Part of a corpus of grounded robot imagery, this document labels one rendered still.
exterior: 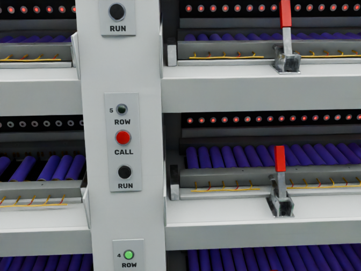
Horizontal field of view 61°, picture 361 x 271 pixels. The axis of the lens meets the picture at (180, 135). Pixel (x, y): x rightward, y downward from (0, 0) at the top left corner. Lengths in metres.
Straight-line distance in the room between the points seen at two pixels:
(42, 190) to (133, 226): 0.14
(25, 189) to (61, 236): 0.09
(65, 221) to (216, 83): 0.27
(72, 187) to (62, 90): 0.14
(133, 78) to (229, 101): 0.12
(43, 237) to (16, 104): 0.17
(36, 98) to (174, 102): 0.17
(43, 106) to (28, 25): 0.21
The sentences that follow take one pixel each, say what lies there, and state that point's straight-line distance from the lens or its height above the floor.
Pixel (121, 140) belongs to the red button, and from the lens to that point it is 0.38.
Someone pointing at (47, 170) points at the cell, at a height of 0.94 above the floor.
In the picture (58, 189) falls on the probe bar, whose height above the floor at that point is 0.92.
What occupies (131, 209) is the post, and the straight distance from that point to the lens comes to 0.41.
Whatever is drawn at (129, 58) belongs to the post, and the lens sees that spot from 0.38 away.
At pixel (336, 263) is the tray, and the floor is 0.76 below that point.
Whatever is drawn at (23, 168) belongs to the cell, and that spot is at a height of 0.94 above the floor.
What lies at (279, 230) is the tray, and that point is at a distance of 0.45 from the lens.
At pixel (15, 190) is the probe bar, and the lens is 0.49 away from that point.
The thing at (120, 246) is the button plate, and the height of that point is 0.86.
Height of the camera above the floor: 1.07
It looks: 9 degrees down
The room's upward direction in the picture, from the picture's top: 1 degrees counter-clockwise
